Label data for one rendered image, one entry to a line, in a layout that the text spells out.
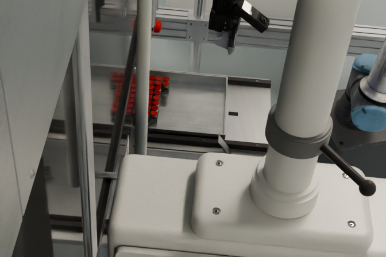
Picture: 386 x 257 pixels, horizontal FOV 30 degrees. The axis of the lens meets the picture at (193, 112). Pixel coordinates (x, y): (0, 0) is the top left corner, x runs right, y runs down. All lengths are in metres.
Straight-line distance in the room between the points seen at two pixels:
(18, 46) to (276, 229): 0.51
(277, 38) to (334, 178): 2.11
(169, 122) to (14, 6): 1.55
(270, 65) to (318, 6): 3.00
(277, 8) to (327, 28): 2.97
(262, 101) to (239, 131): 0.16
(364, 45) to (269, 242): 2.26
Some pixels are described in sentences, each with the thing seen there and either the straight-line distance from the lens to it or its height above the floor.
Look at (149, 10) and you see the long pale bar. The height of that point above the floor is 1.66.
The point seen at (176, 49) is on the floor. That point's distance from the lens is 3.83.
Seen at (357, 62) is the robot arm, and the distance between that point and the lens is 2.26.
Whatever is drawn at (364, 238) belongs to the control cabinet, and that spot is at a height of 1.58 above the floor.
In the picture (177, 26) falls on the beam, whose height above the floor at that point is 0.51.
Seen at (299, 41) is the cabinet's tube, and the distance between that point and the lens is 0.85.
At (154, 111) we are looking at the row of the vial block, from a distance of 2.11.
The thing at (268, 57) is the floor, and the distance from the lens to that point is 3.85.
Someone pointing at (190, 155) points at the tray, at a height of 0.90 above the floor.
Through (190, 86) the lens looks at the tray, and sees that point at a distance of 2.27.
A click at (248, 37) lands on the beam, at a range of 3.16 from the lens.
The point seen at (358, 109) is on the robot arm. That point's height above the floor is 0.99.
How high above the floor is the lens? 2.38
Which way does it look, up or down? 43 degrees down
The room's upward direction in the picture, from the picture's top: 5 degrees clockwise
